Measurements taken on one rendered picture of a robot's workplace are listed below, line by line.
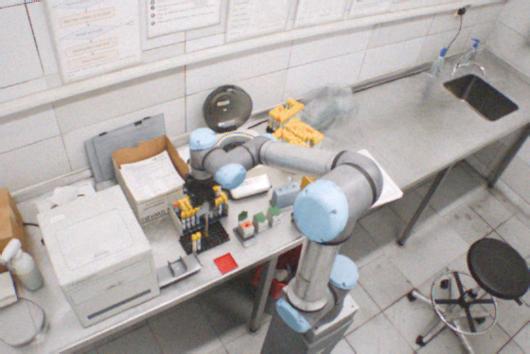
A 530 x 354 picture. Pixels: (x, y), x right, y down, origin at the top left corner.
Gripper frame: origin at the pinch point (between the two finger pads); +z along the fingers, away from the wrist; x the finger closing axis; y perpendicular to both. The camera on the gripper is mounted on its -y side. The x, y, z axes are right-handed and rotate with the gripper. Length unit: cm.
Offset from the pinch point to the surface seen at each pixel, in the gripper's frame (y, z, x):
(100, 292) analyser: 43.0, -0.3, 12.9
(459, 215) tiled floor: -199, 106, 20
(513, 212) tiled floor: -245, 106, 42
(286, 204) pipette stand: -35.0, 15.8, 1.6
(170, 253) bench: 14.5, 17.8, -0.7
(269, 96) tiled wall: -60, 6, -51
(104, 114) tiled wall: 18, -11, -51
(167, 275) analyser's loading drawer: 20.5, 13.9, 9.3
